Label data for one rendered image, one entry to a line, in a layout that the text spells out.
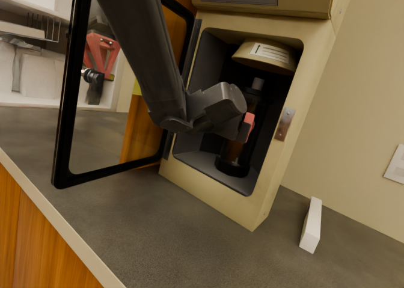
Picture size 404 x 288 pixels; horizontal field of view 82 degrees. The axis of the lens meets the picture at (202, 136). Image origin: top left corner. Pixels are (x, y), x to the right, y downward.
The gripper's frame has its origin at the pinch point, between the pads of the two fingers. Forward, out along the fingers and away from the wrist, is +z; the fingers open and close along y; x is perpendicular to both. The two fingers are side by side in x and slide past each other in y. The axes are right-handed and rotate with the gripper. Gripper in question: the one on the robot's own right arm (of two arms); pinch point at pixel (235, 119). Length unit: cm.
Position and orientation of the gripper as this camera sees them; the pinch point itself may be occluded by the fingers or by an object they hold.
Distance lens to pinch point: 61.0
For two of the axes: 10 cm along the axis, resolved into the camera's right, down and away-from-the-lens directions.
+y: -7.8, -3.4, 5.2
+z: 5.7, -0.5, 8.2
